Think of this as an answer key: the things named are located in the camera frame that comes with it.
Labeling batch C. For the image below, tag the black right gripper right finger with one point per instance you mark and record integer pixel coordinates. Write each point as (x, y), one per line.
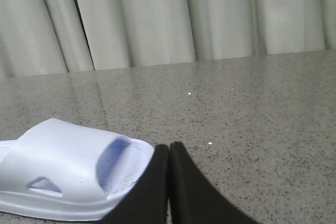
(193, 199)

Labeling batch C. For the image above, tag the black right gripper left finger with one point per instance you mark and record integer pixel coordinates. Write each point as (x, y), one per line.
(147, 200)

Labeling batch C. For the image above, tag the white pleated curtain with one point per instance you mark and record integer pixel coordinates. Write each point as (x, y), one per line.
(59, 36)

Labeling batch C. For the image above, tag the light blue right-side slipper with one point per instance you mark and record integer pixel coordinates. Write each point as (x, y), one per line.
(66, 172)

